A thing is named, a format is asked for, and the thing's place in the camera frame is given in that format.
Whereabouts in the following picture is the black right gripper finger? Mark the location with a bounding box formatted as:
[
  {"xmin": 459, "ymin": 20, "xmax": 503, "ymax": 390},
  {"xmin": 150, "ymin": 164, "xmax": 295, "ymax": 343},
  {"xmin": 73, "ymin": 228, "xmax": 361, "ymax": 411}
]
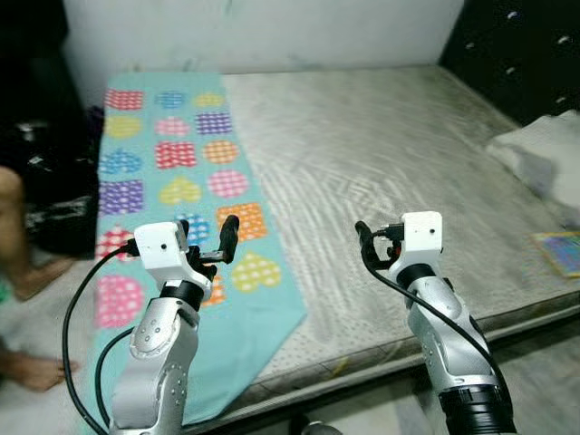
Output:
[{"xmin": 356, "ymin": 220, "xmax": 382, "ymax": 270}]

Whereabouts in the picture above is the white pillow with green tree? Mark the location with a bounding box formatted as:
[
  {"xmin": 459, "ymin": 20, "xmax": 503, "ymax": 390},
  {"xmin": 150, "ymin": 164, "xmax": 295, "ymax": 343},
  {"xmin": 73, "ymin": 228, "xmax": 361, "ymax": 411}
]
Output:
[{"xmin": 483, "ymin": 111, "xmax": 580, "ymax": 214}]

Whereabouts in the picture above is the grey quilted mattress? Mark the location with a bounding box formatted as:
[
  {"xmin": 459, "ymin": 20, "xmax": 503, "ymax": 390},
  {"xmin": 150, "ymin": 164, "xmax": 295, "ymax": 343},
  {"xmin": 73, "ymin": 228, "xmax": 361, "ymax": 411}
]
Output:
[{"xmin": 91, "ymin": 65, "xmax": 580, "ymax": 427}]

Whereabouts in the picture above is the teal blanket with colourful patches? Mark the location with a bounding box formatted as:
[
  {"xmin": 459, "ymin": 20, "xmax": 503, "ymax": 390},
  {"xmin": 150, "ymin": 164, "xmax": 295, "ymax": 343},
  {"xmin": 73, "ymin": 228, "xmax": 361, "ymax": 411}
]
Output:
[{"xmin": 86, "ymin": 72, "xmax": 309, "ymax": 431}]

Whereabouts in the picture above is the black bag with white print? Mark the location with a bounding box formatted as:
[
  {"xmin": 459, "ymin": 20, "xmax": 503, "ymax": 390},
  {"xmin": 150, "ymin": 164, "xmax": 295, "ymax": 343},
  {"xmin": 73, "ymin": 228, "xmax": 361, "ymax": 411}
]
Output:
[{"xmin": 0, "ymin": 0, "xmax": 101, "ymax": 259}]

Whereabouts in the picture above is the grey robot right leg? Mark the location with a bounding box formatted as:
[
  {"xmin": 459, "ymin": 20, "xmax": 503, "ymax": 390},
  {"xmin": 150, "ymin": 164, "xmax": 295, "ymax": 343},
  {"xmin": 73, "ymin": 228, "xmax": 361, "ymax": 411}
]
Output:
[{"xmin": 290, "ymin": 417, "xmax": 341, "ymax": 435}]

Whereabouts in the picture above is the black tufted headboard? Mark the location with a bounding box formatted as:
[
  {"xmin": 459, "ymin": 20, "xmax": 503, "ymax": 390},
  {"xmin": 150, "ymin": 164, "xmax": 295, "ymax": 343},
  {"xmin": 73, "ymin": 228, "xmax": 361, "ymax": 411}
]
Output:
[{"xmin": 440, "ymin": 0, "xmax": 580, "ymax": 128}]

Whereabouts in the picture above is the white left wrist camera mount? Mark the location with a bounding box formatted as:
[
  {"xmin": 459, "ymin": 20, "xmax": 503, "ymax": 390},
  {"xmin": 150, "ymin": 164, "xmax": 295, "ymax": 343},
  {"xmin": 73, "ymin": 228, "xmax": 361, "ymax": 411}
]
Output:
[{"xmin": 133, "ymin": 220, "xmax": 211, "ymax": 295}]

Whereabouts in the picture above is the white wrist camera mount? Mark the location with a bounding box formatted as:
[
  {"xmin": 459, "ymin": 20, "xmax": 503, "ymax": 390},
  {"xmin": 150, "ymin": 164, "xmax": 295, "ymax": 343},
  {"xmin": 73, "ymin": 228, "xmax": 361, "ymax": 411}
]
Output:
[
  {"xmin": 391, "ymin": 211, "xmax": 445, "ymax": 277},
  {"xmin": 133, "ymin": 220, "xmax": 211, "ymax": 295}
]

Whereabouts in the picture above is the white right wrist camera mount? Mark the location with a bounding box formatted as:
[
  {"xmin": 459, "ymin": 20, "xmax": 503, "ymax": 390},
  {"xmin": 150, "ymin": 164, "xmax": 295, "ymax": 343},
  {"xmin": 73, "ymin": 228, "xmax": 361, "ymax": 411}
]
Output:
[{"xmin": 391, "ymin": 211, "xmax": 445, "ymax": 277}]

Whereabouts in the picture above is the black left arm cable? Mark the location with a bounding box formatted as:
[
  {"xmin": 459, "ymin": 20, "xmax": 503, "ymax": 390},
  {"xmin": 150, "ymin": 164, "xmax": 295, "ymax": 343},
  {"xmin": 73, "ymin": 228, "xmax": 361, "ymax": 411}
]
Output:
[{"xmin": 62, "ymin": 240, "xmax": 139, "ymax": 435}]

